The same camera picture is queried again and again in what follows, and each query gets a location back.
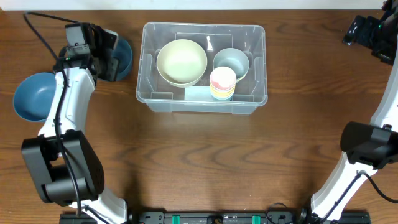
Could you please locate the clear plastic storage container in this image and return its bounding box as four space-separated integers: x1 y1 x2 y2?
136 22 268 114

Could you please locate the small grey bowl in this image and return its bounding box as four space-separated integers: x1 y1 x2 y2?
213 48 250 83

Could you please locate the light blue cup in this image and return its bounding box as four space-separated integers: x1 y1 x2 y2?
212 95 233 101

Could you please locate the large cream bowl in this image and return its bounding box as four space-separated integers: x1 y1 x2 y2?
156 39 208 88

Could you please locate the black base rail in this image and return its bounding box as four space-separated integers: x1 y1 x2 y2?
59 210 372 224

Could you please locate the cream cup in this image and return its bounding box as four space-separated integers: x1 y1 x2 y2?
211 93 233 98

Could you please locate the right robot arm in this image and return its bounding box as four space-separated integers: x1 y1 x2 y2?
301 12 397 223

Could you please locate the yellow cup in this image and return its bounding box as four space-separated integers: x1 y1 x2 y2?
210 88 234 98
210 85 236 95

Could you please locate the dark blue bowl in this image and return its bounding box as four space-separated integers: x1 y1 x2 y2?
13 72 56 122
101 37 132 82

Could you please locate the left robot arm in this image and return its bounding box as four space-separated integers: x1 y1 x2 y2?
21 22 128 223

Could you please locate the pink cup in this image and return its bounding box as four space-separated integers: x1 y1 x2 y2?
210 67 236 90

